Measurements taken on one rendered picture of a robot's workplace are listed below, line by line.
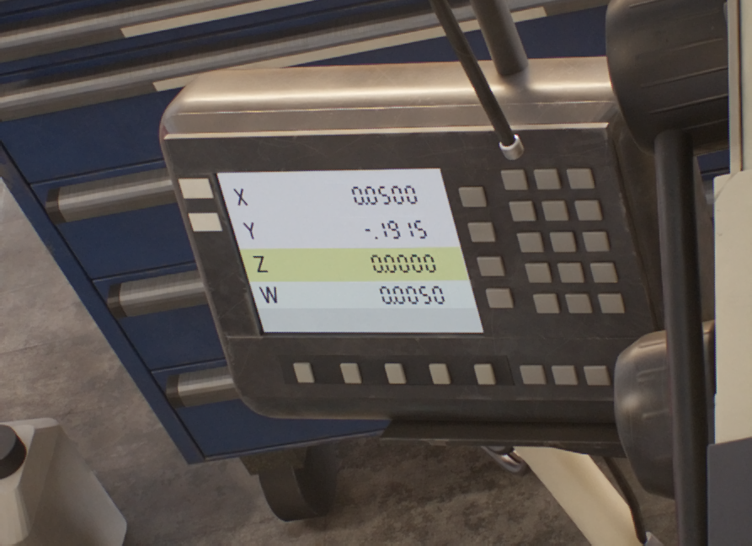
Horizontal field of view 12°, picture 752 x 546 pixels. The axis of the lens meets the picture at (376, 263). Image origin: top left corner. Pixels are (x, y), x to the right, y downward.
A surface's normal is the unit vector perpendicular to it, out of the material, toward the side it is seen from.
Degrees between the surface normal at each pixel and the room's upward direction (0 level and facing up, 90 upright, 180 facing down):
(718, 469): 0
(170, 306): 90
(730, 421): 0
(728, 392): 0
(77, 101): 90
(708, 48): 41
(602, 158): 71
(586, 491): 48
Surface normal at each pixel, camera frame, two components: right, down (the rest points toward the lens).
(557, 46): -0.11, 0.75
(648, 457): -0.56, 0.47
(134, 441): -0.36, -0.64
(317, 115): -0.42, -0.43
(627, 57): -0.71, -0.02
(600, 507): 0.13, -0.07
